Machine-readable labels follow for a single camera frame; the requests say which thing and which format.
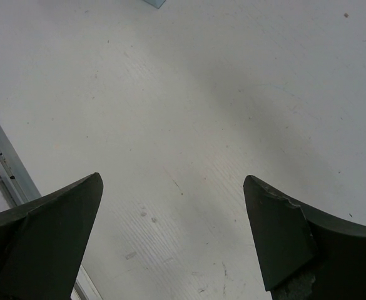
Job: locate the aluminium front frame rail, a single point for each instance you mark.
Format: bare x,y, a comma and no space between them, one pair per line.
20,189

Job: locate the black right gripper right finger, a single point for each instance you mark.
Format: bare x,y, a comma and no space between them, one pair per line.
303,252

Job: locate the light blue paper bag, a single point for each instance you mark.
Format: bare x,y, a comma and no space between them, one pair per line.
155,3

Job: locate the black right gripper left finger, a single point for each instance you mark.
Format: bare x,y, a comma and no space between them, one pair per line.
42,242

